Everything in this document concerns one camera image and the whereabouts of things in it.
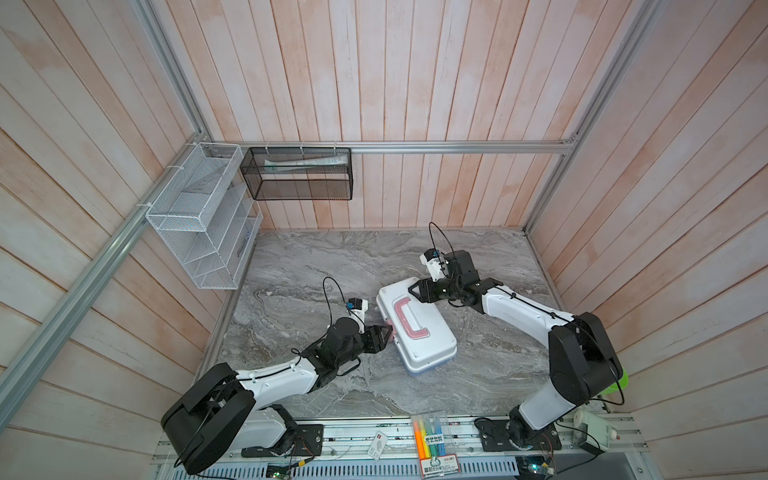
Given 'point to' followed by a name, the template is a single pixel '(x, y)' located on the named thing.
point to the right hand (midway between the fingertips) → (415, 287)
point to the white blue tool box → (419, 336)
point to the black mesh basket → (299, 173)
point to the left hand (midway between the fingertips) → (386, 334)
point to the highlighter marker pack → (430, 432)
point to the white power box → (591, 430)
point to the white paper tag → (377, 446)
